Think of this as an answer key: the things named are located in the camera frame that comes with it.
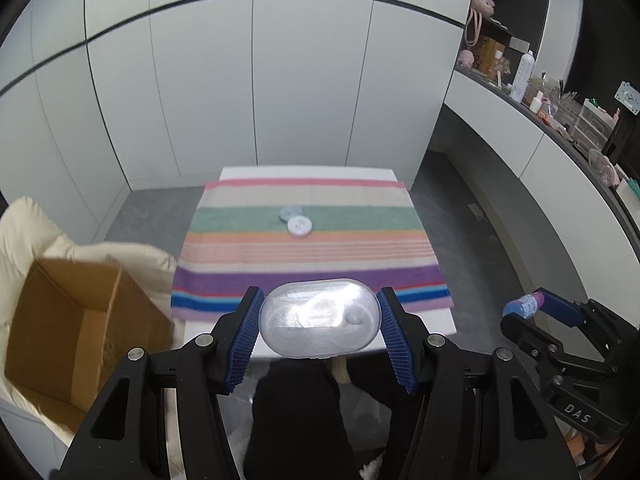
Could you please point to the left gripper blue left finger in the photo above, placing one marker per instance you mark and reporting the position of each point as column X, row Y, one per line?
column 243, row 328

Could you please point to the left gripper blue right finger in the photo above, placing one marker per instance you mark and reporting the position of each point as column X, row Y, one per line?
column 395, row 338

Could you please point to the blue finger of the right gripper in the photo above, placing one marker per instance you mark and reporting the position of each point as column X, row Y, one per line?
column 562, row 310
column 531, row 339

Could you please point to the small purple-capped bottle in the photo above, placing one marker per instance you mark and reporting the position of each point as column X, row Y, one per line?
column 526, row 306

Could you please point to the clear oval plastic case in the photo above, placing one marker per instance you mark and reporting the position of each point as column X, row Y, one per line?
column 319, row 319

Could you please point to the white round compact case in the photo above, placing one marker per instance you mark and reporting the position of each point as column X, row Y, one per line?
column 299, row 226

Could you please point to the grey-blue round puff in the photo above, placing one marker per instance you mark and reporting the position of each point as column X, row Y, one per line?
column 289, row 212

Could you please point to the striped colourful blanket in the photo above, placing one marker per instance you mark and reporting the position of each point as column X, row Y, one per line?
column 310, row 249

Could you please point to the brown cardboard box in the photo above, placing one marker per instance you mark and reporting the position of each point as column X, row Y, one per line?
column 73, row 322

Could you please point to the clear drawer organizer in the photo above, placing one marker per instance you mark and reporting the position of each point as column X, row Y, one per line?
column 592, row 129

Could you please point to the cream padded chair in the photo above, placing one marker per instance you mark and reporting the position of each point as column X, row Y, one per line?
column 28, row 234

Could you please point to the white spray bottle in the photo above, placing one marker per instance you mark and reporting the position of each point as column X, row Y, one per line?
column 522, row 75

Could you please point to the pink bag on shelf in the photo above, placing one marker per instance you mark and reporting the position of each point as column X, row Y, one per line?
column 478, row 11

